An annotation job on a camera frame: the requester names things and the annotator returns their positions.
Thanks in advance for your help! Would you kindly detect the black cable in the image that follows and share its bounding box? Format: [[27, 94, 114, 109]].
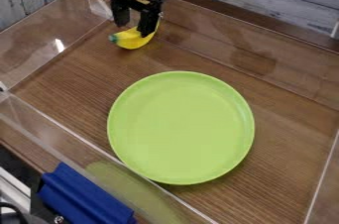
[[0, 201, 32, 224]]

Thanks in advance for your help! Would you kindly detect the yellow toy banana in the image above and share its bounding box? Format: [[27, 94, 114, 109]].
[[108, 27, 155, 50]]

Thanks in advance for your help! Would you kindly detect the clear acrylic front wall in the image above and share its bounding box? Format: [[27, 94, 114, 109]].
[[0, 91, 218, 224]]

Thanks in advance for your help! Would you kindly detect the blue plastic block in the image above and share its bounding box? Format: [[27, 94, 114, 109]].
[[38, 163, 138, 224]]

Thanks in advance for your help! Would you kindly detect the green round plate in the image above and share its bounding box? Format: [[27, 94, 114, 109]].
[[107, 71, 255, 185]]

